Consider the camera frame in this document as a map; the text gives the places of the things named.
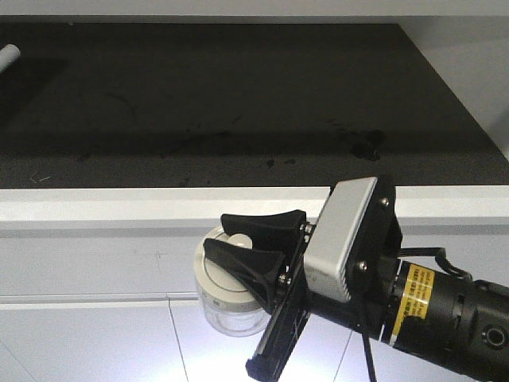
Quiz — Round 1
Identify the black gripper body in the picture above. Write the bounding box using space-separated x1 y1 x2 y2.
246 175 402 380

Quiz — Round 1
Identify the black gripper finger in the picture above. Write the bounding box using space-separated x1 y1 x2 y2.
220 209 307 252
204 239 286 314

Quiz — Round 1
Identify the glass jar with cream lid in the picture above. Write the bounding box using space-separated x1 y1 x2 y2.
193 241 270 337

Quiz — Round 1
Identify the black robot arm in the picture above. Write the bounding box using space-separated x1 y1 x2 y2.
202 177 508 381

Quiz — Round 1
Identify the white pipe end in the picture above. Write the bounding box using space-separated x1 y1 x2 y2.
0 44 21 73

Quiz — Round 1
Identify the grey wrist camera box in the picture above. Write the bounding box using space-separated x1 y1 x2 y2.
303 177 377 303

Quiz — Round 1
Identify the black camera cable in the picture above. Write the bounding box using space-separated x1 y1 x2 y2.
359 246 474 382

